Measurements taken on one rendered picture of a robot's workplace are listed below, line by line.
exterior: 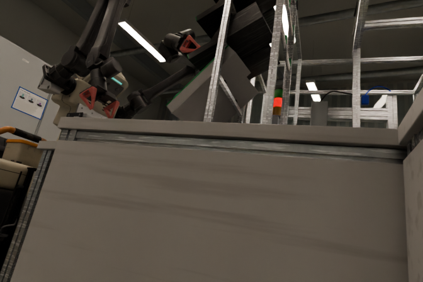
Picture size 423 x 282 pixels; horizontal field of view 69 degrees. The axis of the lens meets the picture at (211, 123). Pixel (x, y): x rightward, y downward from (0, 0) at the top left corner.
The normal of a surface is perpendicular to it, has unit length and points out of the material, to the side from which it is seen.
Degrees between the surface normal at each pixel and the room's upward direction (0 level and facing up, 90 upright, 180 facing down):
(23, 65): 90
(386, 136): 90
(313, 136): 90
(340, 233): 90
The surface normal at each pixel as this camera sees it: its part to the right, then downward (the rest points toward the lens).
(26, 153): 0.87, 0.01
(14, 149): -0.46, -0.33
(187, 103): 0.50, 0.64
